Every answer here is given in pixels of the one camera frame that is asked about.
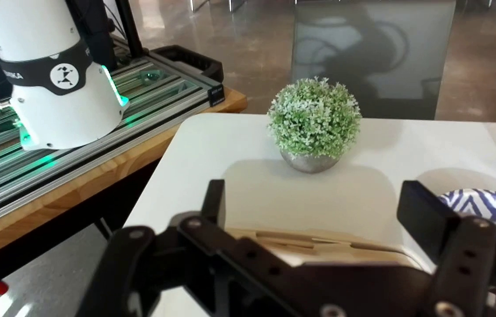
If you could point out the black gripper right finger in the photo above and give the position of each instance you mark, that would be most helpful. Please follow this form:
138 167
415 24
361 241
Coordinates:
470 269

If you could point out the patterned bowl with beans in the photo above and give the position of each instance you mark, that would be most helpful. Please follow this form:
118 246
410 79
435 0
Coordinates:
495 208

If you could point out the green ball plant in pot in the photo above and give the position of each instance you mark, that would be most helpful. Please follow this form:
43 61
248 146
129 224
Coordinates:
313 120

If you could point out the aluminium rail frame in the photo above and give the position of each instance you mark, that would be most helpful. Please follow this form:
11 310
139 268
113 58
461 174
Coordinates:
153 93

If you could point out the grey glass panel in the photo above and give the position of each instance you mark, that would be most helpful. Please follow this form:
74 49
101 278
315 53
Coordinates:
371 53

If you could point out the white foam lunch pack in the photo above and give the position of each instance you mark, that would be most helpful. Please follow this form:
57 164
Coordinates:
319 199

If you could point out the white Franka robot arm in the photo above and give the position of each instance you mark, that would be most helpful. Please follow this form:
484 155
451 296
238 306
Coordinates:
48 111

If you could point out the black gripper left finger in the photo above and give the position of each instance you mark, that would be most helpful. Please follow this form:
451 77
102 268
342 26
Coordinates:
160 275

